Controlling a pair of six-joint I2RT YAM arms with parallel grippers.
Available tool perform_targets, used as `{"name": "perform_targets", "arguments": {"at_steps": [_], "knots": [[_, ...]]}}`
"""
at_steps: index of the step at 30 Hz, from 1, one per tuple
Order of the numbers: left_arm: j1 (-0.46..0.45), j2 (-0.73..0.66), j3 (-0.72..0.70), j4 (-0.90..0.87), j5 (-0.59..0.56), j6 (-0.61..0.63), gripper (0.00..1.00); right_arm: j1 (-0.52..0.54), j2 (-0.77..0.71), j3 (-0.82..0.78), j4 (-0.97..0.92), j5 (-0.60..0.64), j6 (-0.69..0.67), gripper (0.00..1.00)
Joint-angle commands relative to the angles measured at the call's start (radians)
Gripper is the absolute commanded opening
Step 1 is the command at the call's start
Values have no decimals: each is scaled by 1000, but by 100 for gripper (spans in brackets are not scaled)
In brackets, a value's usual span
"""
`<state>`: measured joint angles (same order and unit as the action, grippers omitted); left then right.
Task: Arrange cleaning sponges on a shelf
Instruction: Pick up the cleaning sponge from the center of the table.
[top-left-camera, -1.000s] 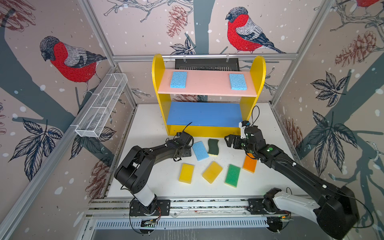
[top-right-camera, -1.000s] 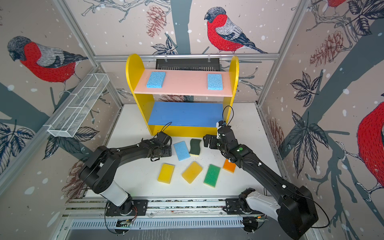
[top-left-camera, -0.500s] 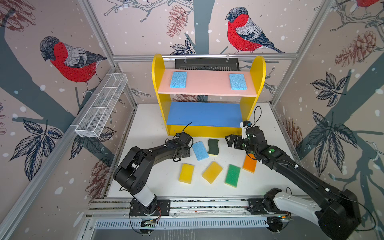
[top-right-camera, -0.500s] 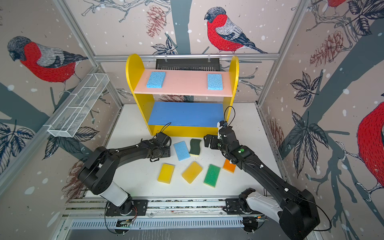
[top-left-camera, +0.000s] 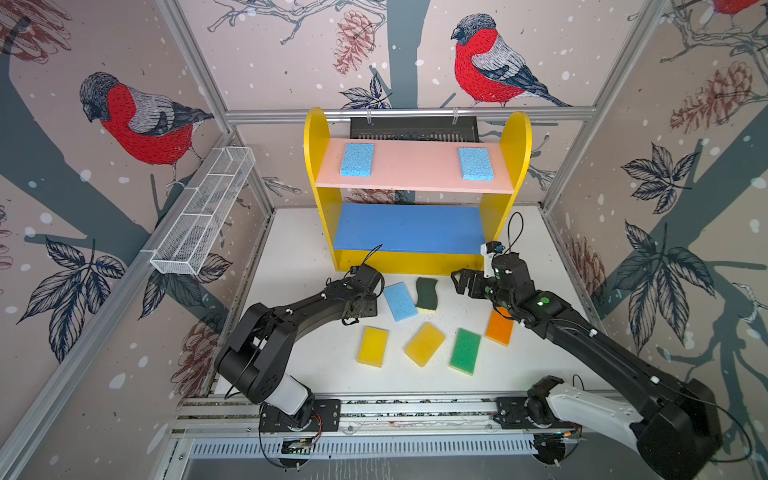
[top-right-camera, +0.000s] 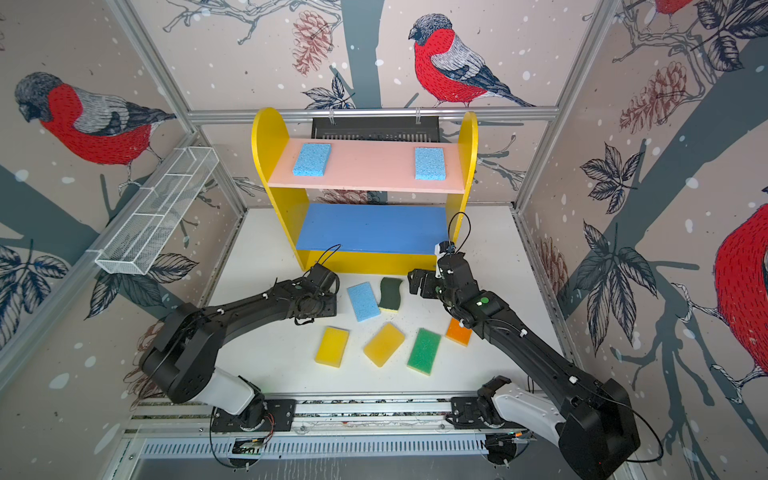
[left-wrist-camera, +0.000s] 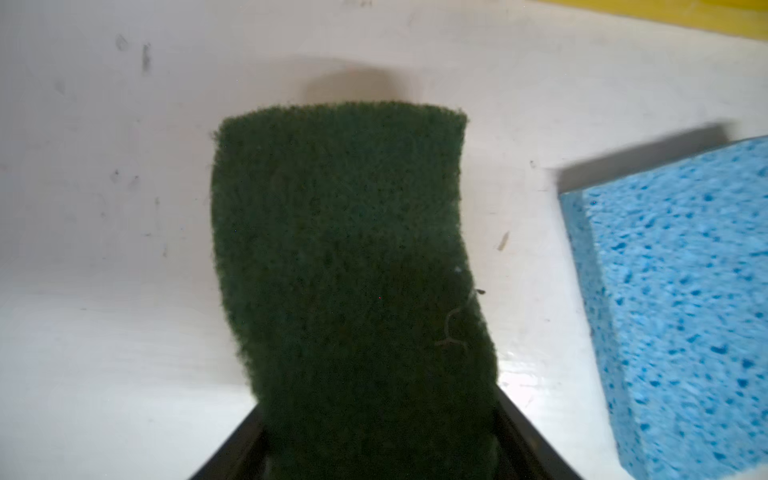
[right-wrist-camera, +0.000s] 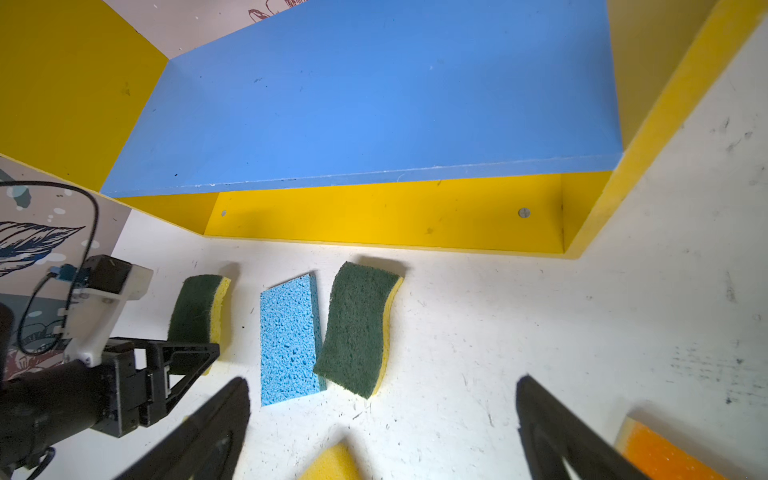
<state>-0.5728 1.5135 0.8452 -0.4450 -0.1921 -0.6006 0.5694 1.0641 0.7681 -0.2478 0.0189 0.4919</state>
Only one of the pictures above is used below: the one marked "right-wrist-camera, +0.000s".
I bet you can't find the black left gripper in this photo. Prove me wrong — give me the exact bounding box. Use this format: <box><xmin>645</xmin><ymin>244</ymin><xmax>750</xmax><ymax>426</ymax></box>
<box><xmin>92</xmin><ymin>337</ymin><xmax>220</xmax><ymax>438</ymax></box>

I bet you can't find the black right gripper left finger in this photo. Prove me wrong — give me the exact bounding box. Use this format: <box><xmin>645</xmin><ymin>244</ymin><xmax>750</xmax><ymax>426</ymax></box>
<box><xmin>118</xmin><ymin>377</ymin><xmax>250</xmax><ymax>479</ymax></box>

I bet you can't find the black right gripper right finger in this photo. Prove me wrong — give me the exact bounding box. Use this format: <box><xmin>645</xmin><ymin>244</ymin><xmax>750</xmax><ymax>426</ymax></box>
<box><xmin>516</xmin><ymin>375</ymin><xmax>646</xmax><ymax>479</ymax></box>

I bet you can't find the green yellow scouring sponge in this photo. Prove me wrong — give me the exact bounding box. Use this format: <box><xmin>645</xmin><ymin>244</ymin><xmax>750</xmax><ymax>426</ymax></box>
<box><xmin>314</xmin><ymin>262</ymin><xmax>403</xmax><ymax>399</ymax></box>
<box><xmin>167</xmin><ymin>274</ymin><xmax>231</xmax><ymax>356</ymax></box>

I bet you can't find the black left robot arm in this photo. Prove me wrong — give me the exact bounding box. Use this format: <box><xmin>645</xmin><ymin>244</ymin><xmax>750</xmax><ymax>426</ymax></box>
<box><xmin>1</xmin><ymin>337</ymin><xmax>220</xmax><ymax>479</ymax></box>

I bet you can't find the yellow shelf unit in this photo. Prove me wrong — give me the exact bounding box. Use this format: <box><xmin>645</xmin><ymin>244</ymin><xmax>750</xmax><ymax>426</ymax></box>
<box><xmin>1</xmin><ymin>1</ymin><xmax>767</xmax><ymax>258</ymax></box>

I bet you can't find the light blue sponge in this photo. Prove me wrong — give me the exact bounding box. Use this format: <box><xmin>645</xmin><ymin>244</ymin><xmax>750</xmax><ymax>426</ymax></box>
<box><xmin>260</xmin><ymin>273</ymin><xmax>326</xmax><ymax>406</ymax></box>

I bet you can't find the yellow orange sponge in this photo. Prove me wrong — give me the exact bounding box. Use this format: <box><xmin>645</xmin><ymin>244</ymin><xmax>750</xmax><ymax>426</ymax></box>
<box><xmin>299</xmin><ymin>442</ymin><xmax>362</xmax><ymax>480</ymax></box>

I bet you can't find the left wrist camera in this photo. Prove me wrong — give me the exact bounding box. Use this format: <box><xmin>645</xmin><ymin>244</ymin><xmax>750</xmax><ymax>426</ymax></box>
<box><xmin>55</xmin><ymin>255</ymin><xmax>154</xmax><ymax>368</ymax></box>

